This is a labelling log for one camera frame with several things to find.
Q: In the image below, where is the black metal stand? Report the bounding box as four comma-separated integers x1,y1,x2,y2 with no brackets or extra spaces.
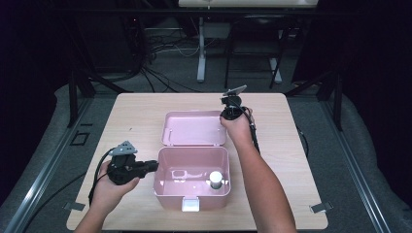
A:
66,62,134,129
285,69,344,132

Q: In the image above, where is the person's left hand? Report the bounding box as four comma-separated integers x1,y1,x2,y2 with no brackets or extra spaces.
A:
91,160,140,208

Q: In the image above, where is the bundle of floor cables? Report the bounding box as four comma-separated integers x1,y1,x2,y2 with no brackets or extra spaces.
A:
138,30,202,94

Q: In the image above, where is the left hand-held gripper cable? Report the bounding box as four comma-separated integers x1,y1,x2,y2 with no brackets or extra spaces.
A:
88,147,117,206

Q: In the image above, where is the right hand-held gripper cable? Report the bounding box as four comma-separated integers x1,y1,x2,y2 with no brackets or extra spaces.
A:
243,107,261,153

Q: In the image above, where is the black cable beside table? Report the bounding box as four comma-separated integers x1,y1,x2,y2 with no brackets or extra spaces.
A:
295,125,311,158

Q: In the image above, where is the pink plastic storage box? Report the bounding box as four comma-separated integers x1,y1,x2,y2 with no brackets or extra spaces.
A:
153,110,232,213

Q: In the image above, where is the black cable on floor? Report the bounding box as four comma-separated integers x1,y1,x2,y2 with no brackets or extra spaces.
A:
28,171,88,225

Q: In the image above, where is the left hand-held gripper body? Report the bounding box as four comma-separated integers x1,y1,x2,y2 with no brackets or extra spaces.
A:
106,140,147,186

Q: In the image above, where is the person's right hand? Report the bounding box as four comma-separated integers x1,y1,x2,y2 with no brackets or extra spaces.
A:
220,109,256,147

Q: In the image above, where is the white bottle with green label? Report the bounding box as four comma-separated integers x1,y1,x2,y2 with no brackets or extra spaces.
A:
208,170,224,190

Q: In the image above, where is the aluminium floor rail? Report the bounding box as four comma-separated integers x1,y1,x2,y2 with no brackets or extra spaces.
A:
319,96,394,233
0,96,95,233

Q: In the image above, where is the white desk with legs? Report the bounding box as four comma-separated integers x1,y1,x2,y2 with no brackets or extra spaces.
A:
178,0,320,84

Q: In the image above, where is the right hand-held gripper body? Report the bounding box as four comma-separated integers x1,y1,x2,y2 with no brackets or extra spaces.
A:
221,84,249,121

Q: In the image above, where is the black chair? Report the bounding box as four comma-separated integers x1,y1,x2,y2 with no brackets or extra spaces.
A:
223,14,290,90

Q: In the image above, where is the hand-held gripper cable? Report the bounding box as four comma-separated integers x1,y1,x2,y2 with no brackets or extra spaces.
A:
88,147,117,206
243,107,261,153

